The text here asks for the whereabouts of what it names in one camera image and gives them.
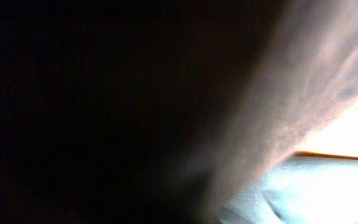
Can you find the blue polo shirt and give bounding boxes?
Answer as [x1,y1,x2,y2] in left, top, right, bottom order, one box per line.
[218,156,358,224]

